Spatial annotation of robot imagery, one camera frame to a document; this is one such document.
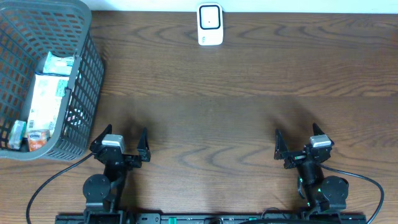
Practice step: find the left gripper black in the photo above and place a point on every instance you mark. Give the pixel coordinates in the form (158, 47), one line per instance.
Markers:
(144, 155)

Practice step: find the teal small snack packet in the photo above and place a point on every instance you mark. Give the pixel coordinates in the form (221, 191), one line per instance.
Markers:
(58, 65)

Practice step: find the orange tissue pack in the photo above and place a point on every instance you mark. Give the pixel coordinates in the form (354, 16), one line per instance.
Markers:
(37, 139)

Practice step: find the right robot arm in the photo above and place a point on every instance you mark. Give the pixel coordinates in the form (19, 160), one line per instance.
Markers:
(324, 195)

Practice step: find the grey plastic mesh basket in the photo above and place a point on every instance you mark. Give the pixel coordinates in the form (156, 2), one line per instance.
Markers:
(30, 30)

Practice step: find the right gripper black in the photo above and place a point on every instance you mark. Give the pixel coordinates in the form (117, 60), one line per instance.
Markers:
(282, 153)

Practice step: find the green tissue pack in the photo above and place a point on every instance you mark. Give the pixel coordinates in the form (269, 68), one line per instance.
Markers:
(17, 134)

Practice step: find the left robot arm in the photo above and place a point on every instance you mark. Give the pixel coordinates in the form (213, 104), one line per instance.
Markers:
(103, 191)

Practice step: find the white barcode scanner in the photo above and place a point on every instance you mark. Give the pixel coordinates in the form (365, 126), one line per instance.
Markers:
(210, 24)

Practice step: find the large white snack bag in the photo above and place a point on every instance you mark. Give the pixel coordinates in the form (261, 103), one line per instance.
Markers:
(46, 101)

